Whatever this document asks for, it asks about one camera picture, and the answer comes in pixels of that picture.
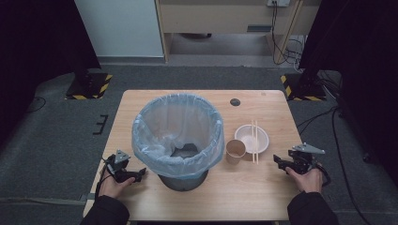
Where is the tangle of black cables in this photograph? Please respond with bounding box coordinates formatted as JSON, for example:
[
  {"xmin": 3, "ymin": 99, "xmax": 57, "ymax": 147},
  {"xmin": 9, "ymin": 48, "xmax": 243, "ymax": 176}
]
[{"xmin": 270, "ymin": 2, "xmax": 305, "ymax": 71}]

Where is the long black floor cable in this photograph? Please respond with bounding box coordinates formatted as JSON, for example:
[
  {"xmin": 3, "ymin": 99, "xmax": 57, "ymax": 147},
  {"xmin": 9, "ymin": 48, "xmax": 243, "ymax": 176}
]
[{"xmin": 296, "ymin": 105, "xmax": 374, "ymax": 225}]

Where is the left hand-held gripper cable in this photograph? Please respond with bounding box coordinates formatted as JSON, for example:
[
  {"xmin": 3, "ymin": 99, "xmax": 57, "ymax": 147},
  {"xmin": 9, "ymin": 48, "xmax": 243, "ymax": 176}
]
[{"xmin": 94, "ymin": 156, "xmax": 111, "ymax": 199}]

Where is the right hand-held gripper cable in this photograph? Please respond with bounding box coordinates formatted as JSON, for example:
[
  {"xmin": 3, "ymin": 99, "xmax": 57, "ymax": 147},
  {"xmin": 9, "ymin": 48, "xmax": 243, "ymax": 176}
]
[{"xmin": 314, "ymin": 162, "xmax": 332, "ymax": 188}]

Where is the black curtain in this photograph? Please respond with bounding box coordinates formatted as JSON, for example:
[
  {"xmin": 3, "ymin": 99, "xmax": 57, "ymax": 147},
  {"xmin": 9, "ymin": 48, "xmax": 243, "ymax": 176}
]
[
  {"xmin": 298, "ymin": 0, "xmax": 398, "ymax": 186},
  {"xmin": 0, "ymin": 0, "xmax": 101, "ymax": 148}
]

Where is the light wooden desk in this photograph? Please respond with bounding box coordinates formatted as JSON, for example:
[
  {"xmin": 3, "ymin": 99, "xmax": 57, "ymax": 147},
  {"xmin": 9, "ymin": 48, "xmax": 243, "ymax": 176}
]
[{"xmin": 154, "ymin": 0, "xmax": 323, "ymax": 64}]

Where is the dark grey trash bin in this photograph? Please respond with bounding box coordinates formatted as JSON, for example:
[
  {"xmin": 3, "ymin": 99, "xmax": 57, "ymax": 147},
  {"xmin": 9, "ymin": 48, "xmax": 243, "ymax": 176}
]
[{"xmin": 158, "ymin": 170, "xmax": 210, "ymax": 192}]

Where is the person's left hand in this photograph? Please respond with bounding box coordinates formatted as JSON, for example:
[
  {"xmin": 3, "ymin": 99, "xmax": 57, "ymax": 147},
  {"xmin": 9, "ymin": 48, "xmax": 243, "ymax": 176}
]
[{"xmin": 98, "ymin": 168, "xmax": 136, "ymax": 200}]

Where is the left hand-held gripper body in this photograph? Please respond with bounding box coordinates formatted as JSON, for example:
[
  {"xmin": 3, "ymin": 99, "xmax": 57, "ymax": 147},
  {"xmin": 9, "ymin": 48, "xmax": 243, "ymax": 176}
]
[{"xmin": 106, "ymin": 149, "xmax": 136, "ymax": 184}]

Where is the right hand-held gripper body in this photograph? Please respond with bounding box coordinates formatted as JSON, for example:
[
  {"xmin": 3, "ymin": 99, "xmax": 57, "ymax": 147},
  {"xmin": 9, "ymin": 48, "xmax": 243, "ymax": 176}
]
[{"xmin": 287, "ymin": 142, "xmax": 327, "ymax": 175}]

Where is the white wall socket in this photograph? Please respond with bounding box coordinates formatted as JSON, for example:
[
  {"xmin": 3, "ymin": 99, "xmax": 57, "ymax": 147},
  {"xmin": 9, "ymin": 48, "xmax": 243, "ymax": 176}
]
[{"xmin": 267, "ymin": 0, "xmax": 291, "ymax": 8}]

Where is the blue plastic bin liner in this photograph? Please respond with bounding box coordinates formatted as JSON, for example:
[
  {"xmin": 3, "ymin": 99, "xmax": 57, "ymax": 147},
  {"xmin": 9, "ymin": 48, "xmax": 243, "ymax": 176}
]
[{"xmin": 130, "ymin": 93, "xmax": 225, "ymax": 181}]

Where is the person's right hand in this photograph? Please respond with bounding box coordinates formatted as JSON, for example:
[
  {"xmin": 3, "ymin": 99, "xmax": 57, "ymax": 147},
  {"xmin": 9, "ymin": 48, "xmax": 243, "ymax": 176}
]
[{"xmin": 284, "ymin": 164, "xmax": 324, "ymax": 194}]

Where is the black stand with striped base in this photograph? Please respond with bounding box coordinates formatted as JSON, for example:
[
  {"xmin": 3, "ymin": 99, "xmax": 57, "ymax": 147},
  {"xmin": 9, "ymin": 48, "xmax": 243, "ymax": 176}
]
[
  {"xmin": 65, "ymin": 46, "xmax": 114, "ymax": 101},
  {"xmin": 280, "ymin": 46, "xmax": 328, "ymax": 102}
]

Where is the hand-held gripper cable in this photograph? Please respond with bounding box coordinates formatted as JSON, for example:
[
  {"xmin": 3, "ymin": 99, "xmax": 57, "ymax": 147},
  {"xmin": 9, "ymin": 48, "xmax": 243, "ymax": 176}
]
[
  {"xmin": 314, "ymin": 162, "xmax": 332, "ymax": 188},
  {"xmin": 94, "ymin": 156, "xmax": 111, "ymax": 199}
]

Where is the thin black floor cable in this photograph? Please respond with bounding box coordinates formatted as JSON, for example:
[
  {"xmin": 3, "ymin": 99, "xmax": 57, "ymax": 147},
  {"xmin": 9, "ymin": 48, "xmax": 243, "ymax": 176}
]
[{"xmin": 25, "ymin": 96, "xmax": 48, "ymax": 114}]

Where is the white disposable bowl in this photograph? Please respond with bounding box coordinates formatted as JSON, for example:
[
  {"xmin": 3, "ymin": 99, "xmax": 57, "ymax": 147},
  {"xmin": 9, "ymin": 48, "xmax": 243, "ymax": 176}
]
[{"xmin": 234, "ymin": 124, "xmax": 270, "ymax": 155}]

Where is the brown paper cup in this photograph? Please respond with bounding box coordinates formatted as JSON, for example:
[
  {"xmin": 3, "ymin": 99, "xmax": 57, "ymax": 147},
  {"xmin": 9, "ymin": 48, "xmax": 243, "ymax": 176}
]
[{"xmin": 225, "ymin": 139, "xmax": 247, "ymax": 166}]

